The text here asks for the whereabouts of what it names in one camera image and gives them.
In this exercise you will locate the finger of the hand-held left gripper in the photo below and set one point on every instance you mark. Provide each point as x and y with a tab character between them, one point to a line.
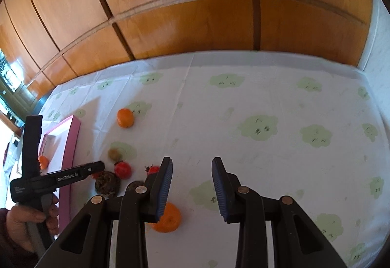
93	168

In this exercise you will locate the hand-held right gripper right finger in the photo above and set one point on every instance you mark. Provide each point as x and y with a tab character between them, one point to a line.
218	191

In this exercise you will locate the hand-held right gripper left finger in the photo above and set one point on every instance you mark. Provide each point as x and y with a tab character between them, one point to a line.
163	191

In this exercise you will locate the small red tomato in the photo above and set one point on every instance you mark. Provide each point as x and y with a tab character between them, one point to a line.
96	176

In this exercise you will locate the pink rimmed tray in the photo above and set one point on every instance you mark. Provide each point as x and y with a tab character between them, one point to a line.
71	158

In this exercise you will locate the tan round fruit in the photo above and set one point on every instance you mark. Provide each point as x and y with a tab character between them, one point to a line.
114	153

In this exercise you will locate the person's left hand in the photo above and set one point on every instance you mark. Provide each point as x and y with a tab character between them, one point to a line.
18	222

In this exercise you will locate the small orange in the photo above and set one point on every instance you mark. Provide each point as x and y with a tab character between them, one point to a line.
43	162

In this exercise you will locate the white printed table cover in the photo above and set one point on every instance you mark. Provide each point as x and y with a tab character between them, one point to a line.
274	149

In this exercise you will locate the wooden panelled cabinet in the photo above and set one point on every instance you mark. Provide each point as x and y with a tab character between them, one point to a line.
182	12

